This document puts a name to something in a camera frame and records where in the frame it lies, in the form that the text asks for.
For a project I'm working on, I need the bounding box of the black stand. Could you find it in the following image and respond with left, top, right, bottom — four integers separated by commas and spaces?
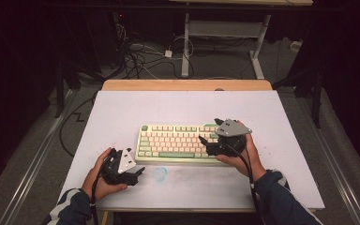
54, 62, 107, 118
271, 68, 323, 129

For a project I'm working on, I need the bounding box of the wooden table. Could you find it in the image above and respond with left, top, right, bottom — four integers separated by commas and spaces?
101, 79, 274, 92

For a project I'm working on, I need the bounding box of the tangle of floor cables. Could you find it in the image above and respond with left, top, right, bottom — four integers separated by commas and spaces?
115, 22, 198, 81

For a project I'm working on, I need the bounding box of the white power strip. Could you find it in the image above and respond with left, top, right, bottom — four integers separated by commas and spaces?
290, 39, 304, 53

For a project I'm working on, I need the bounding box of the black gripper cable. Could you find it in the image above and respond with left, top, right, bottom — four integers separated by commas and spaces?
89, 172, 104, 225
231, 146, 265, 225

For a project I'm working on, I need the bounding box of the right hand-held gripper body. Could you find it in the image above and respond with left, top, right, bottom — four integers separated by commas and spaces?
205, 118, 253, 158

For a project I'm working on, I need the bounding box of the person's left hand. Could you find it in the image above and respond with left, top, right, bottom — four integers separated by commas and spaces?
81, 147, 128, 203

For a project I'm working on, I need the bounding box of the long black floor cable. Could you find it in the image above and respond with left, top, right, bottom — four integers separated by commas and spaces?
59, 90, 99, 158

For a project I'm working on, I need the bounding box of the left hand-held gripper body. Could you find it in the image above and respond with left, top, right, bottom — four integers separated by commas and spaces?
101, 147, 139, 186

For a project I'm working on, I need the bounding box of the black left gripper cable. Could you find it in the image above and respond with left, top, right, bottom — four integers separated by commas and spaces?
89, 172, 104, 225

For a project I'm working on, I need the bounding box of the white frame desk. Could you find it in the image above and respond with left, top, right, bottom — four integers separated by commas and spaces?
168, 0, 314, 81

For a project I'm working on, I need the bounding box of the white table cover board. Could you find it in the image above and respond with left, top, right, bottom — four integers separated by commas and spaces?
59, 90, 326, 210

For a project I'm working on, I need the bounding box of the person's right hand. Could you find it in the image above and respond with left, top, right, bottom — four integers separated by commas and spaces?
216, 134, 267, 184

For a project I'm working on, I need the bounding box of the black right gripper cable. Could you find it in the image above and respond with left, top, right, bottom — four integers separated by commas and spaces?
231, 146, 265, 225

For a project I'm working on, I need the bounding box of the green and cream keyboard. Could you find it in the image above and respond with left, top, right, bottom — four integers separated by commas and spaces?
135, 123, 233, 165

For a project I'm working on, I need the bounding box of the metal floor rail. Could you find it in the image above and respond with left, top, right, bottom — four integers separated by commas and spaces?
293, 90, 360, 225
0, 88, 79, 225

